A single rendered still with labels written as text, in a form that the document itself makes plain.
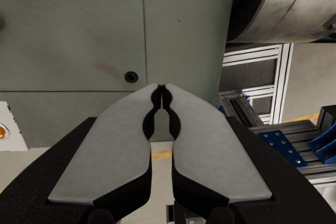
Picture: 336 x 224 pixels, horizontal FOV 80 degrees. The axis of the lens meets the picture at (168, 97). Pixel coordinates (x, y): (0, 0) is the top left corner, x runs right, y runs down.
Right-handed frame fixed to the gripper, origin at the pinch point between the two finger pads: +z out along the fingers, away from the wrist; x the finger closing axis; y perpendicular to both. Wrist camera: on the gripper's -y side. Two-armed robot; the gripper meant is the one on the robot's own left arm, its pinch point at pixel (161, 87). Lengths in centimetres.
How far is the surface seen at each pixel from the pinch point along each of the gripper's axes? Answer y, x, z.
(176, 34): -1.2, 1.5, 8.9
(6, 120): 8.9, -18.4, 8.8
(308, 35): 0.7, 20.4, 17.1
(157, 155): 145, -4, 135
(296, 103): 85, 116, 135
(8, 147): 13.2, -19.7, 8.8
